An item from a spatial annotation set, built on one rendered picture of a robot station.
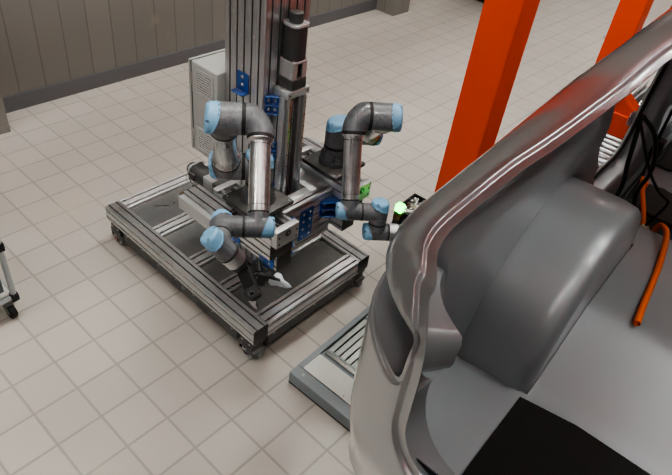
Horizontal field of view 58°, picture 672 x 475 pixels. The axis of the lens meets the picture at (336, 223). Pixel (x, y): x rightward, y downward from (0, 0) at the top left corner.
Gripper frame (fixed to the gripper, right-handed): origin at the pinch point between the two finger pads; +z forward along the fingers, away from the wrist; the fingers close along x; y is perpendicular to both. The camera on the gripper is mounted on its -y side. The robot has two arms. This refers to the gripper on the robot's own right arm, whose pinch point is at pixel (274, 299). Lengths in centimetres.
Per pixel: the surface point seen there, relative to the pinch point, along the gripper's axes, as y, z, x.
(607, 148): 211, 209, -178
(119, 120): 282, -8, 116
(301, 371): 34, 71, 35
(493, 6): 67, -13, -121
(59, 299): 94, -2, 129
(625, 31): 192, 114, -210
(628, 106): 180, 159, -192
